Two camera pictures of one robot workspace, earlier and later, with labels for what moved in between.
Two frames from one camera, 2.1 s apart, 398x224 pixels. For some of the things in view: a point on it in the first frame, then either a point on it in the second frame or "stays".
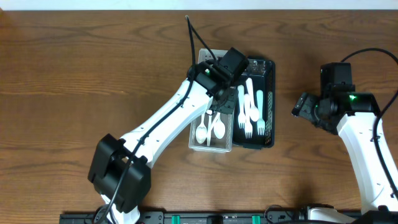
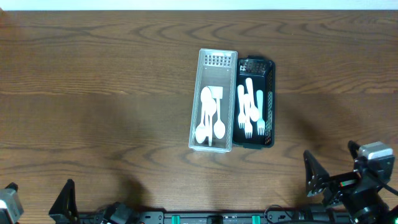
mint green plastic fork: [261, 126] stays
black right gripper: [302, 106] to [339, 182]
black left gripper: [226, 100] to [62, 210]
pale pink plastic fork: [248, 125] stays
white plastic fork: [241, 117] stays
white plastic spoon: [219, 127] stays
